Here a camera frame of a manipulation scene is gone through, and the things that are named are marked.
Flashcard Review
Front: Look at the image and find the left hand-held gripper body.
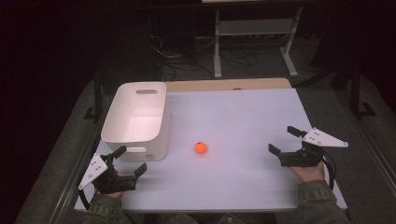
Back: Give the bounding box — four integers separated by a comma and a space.
78, 152, 138, 195

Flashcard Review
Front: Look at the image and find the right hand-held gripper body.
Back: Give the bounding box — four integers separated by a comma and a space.
278, 126, 349, 168

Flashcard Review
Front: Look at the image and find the orange ball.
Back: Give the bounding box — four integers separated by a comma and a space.
194, 141, 208, 155

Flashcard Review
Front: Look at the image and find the white board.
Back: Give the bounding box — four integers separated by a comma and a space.
74, 88, 348, 213

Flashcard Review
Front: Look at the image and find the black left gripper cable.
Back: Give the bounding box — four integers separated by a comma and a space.
78, 188, 94, 210

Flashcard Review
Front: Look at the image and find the wooden table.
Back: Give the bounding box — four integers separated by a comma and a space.
164, 77, 292, 93

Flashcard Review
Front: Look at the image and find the white metal desk frame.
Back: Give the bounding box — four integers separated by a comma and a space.
201, 0, 304, 79

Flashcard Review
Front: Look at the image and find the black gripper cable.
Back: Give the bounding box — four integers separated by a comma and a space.
321, 152, 338, 191
78, 188, 94, 210

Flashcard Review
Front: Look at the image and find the person's left hand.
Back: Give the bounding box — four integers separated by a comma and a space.
98, 189, 125, 200

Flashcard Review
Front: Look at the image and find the person's right hand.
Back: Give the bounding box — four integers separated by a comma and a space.
289, 161, 326, 184

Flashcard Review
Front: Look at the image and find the tangle of black floor cables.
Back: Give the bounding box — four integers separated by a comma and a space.
148, 34, 260, 82

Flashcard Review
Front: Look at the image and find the black stand leg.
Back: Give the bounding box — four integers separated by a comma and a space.
349, 62, 377, 119
83, 69, 106, 122

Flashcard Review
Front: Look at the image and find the white plastic basket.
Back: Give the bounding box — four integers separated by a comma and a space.
100, 81, 172, 162

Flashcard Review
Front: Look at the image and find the metal frame rail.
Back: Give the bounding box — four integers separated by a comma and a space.
46, 92, 108, 224
339, 90, 396, 194

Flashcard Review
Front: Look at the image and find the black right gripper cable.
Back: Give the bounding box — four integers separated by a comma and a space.
321, 152, 338, 191

